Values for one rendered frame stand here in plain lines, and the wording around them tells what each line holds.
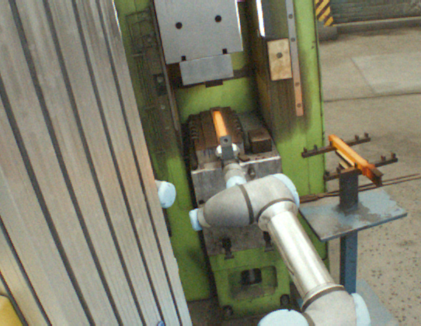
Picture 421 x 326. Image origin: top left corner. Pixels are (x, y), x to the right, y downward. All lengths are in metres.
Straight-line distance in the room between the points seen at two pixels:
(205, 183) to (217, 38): 0.60
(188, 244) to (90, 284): 1.78
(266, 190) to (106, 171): 0.73
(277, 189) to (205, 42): 0.74
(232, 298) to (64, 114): 1.92
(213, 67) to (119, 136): 1.22
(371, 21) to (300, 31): 6.05
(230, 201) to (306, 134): 0.97
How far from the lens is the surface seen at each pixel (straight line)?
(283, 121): 2.06
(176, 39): 1.75
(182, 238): 2.30
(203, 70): 1.78
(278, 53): 1.94
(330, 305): 1.04
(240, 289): 2.36
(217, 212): 1.24
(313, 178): 2.24
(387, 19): 8.07
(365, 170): 1.71
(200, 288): 2.52
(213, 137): 1.97
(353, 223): 1.88
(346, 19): 7.91
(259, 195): 1.22
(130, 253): 0.63
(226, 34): 1.76
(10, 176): 0.44
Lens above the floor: 1.80
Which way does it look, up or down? 27 degrees down
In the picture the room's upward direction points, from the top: 10 degrees counter-clockwise
